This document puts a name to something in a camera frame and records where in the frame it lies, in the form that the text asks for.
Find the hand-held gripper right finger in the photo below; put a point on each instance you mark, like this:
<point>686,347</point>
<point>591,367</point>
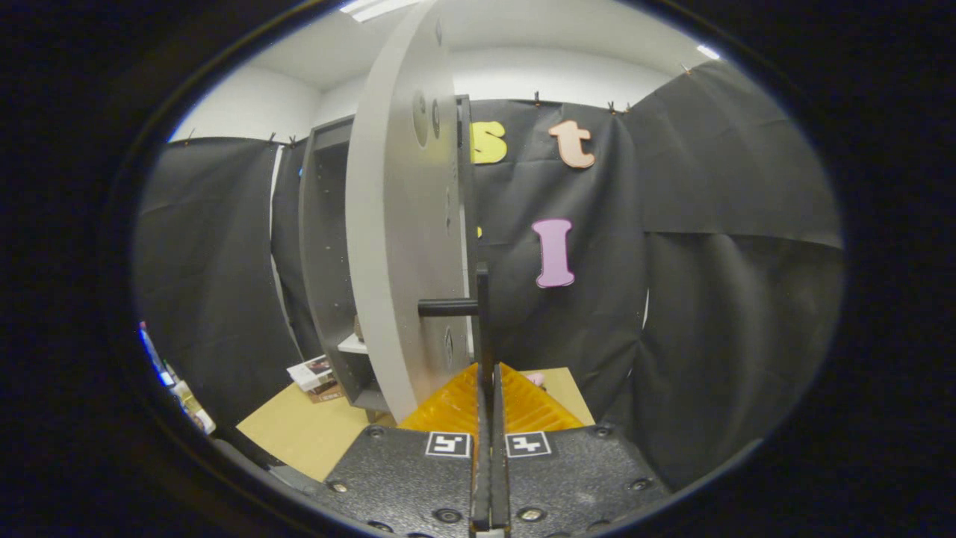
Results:
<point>582,478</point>

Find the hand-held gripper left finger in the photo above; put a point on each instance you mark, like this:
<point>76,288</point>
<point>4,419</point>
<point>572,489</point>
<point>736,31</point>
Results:
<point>403,478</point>

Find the grey shoe cabinet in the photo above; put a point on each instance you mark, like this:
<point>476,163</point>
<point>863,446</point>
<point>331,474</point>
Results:
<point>325,261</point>

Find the pink and green plush toy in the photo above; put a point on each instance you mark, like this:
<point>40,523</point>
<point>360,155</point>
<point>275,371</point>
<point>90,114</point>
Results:
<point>535,379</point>

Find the brown cardboard box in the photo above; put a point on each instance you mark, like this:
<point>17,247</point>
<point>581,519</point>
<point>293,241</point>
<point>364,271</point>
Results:
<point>327,394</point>

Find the white book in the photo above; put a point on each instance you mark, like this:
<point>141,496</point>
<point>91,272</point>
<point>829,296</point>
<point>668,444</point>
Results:
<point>310,371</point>

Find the white tray with small items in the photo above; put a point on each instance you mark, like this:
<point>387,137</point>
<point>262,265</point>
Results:
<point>196,411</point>

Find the black backdrop cloth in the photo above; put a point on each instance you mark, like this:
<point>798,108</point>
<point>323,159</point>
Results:
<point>709,299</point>

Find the small ceiling light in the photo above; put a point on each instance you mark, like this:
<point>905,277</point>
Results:
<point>709,52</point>

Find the long ceiling light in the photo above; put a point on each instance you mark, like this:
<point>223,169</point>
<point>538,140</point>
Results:
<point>377,7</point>

